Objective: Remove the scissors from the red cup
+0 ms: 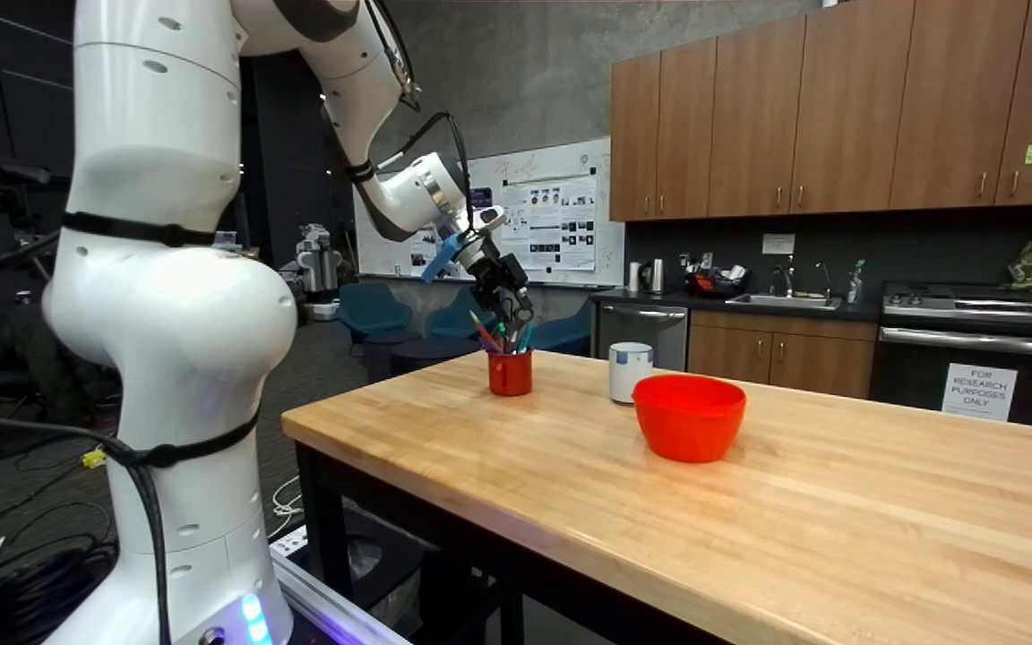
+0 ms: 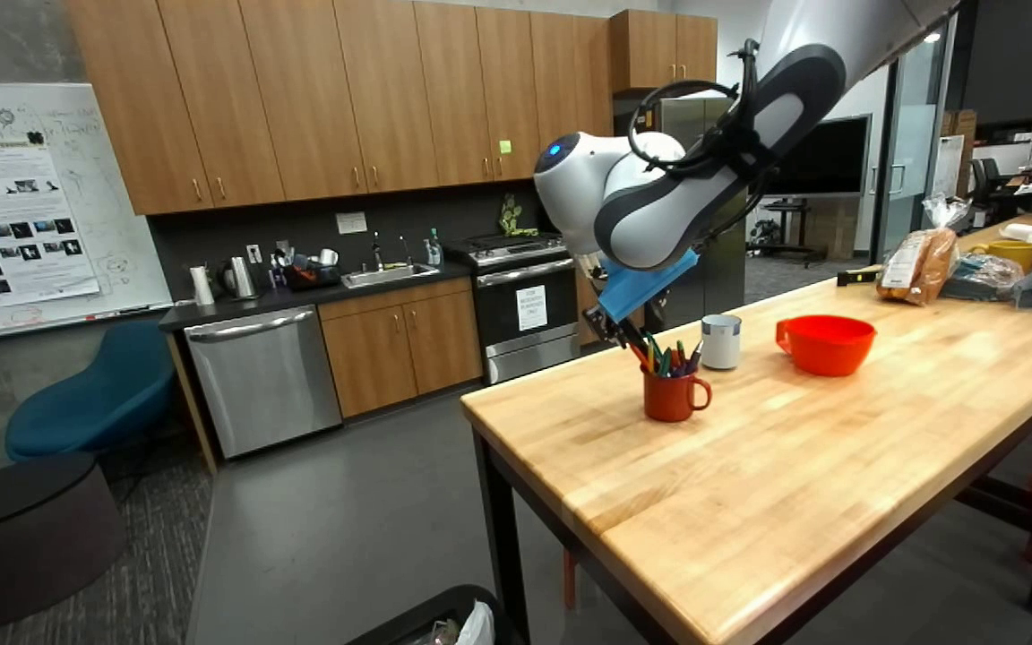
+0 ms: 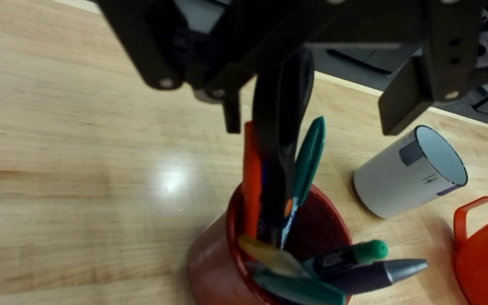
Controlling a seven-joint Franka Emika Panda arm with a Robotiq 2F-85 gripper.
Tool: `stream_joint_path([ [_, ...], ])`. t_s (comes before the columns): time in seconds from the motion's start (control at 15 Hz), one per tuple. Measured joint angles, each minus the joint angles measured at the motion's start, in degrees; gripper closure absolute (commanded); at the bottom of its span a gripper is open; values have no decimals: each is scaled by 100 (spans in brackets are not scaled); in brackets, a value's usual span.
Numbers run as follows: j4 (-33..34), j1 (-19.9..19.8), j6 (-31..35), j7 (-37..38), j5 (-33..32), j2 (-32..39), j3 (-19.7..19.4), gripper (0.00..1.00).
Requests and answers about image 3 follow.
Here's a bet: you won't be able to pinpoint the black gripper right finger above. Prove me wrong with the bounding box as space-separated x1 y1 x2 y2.
311 0 488 138

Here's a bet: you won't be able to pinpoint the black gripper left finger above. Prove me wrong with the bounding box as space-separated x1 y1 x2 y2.
94 0 314 136

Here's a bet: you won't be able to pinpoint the black handled scissors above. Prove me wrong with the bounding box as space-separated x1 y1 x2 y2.
253 46 318 251

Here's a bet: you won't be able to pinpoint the white cup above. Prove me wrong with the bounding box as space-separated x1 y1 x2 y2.
351 124 472 223

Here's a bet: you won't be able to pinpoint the orange marker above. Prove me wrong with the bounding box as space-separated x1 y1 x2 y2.
241 121 265 241

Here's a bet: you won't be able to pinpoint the red plastic bowl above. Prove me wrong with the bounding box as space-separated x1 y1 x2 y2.
451 196 488 305

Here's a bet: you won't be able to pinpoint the green capped marker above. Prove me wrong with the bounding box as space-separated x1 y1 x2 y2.
304 238 392 280

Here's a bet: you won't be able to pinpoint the yellow pen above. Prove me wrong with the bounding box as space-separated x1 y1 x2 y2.
238 235 309 280

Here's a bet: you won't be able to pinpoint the purple pen silver tip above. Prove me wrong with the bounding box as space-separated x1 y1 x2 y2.
323 258 431 297

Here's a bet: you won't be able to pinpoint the dark teal marker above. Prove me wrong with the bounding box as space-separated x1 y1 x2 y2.
248 263 350 305

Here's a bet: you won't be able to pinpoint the red cup with handle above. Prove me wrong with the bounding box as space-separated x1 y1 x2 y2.
185 182 355 305

